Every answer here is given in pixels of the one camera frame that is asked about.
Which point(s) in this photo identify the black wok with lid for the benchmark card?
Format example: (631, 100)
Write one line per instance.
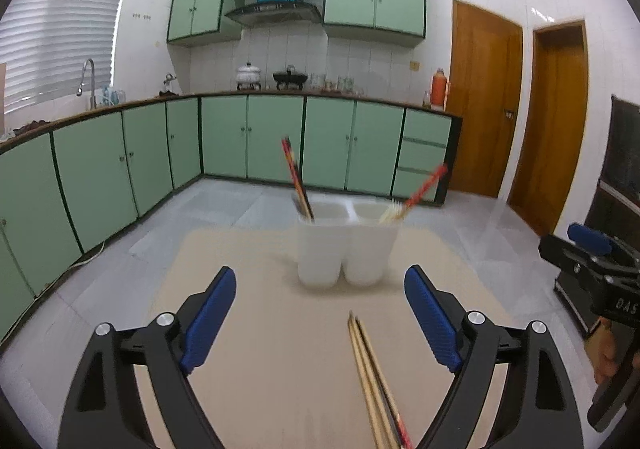
(290, 77)

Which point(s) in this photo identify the closed wooden door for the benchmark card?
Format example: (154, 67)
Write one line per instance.
(482, 99)

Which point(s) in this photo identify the white two-compartment utensil holder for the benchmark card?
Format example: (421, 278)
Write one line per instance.
(320, 254)

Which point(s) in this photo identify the dark cloth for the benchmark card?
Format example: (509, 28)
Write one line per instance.
(32, 125)

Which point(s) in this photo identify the row of chopsticks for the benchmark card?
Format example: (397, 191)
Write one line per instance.
(306, 206)

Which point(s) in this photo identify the white lidded pot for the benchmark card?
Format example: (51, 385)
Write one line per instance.
(249, 75)

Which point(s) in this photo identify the glass jar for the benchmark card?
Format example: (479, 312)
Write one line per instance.
(426, 99)

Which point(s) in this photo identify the plain bamboo chopstick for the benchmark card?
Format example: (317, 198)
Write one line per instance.
(369, 394)
(380, 394)

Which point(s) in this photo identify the wooden chopsticks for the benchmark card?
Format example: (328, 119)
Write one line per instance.
(402, 429)

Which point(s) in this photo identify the metal kitchen faucet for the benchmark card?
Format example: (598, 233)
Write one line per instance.
(92, 79)

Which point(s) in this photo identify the person's right hand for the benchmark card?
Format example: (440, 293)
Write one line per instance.
(607, 354)

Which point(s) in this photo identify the white plastic fork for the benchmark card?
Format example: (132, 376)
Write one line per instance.
(392, 214)

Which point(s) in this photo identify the black range hood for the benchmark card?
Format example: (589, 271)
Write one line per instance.
(275, 14)

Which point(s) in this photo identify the white window blind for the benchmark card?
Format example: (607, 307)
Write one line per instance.
(60, 29)

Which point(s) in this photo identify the wooden door in recess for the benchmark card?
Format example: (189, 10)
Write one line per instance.
(555, 129)

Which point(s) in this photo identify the bottles beside sink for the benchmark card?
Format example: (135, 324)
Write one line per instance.
(112, 95)

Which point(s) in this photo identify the small kettle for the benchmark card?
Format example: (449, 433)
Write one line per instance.
(169, 85)

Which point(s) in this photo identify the orange thermos flask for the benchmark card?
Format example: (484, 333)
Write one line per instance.
(438, 89)

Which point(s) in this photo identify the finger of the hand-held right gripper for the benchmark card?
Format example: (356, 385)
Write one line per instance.
(565, 254)
(590, 236)
(432, 319)
(207, 319)

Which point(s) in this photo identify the green lower kitchen cabinets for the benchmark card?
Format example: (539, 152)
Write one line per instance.
(225, 134)

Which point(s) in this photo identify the wooden chopstick red printed end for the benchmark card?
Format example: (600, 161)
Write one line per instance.
(425, 186)
(292, 169)

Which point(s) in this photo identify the wall hooks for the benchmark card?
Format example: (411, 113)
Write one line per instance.
(141, 17)

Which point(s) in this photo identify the stack of patterned bowls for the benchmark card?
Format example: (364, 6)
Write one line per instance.
(317, 81)
(346, 84)

